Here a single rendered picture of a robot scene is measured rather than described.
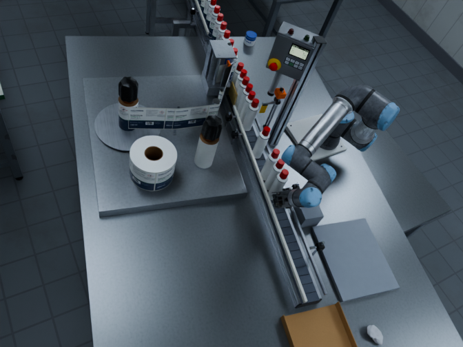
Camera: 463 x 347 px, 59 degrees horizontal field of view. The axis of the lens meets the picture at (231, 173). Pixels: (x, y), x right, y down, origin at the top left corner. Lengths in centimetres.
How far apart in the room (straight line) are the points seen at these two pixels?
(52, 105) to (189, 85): 139
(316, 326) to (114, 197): 100
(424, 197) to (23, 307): 227
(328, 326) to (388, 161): 106
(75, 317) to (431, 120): 352
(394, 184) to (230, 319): 119
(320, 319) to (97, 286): 91
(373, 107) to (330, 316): 88
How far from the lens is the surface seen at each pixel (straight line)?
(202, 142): 181
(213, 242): 182
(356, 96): 177
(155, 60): 251
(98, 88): 225
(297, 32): 183
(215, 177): 193
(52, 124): 327
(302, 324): 180
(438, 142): 425
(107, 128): 205
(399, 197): 236
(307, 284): 181
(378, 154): 248
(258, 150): 200
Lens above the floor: 245
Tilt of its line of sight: 53 degrees down
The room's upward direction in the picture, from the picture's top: 21 degrees clockwise
